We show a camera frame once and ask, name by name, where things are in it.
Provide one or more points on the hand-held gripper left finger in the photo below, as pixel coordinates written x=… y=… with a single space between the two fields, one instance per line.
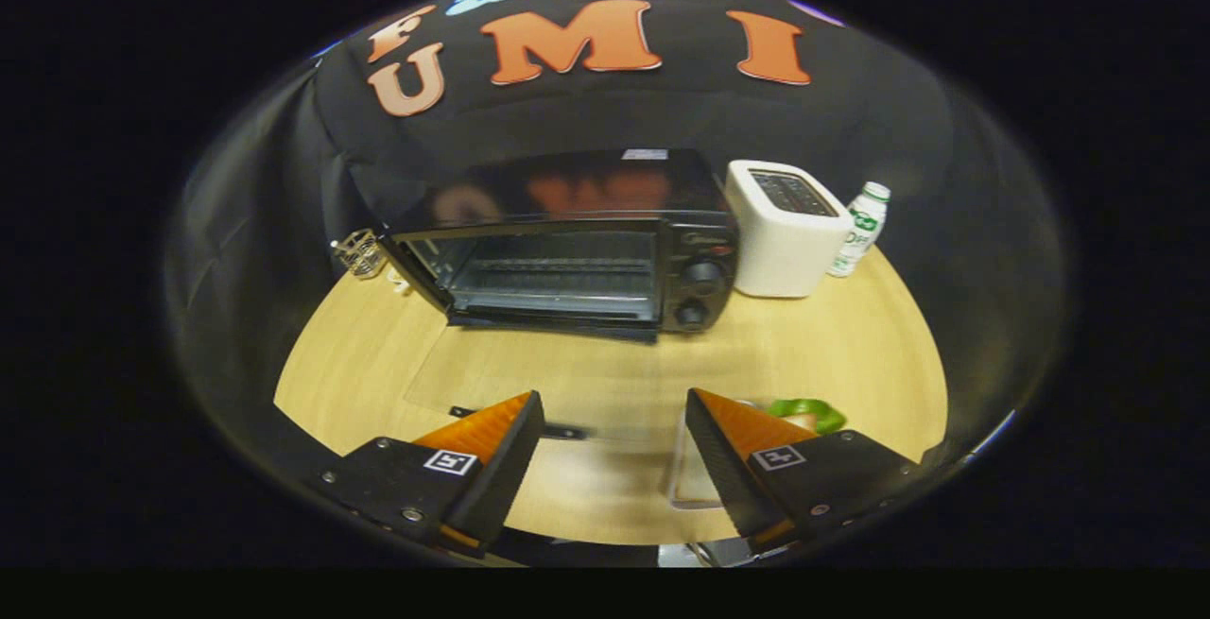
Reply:
x=506 y=477

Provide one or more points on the black toaster oven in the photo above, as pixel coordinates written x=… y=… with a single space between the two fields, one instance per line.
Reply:
x=695 y=250

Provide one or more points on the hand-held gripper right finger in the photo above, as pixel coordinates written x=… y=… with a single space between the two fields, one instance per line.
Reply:
x=723 y=468

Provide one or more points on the lettuce sandwich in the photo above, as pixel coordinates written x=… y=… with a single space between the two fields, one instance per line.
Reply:
x=813 y=408

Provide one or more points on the white toaster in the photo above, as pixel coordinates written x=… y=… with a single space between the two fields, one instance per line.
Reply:
x=780 y=250

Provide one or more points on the white bottle green cap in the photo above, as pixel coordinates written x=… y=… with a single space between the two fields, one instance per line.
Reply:
x=862 y=232

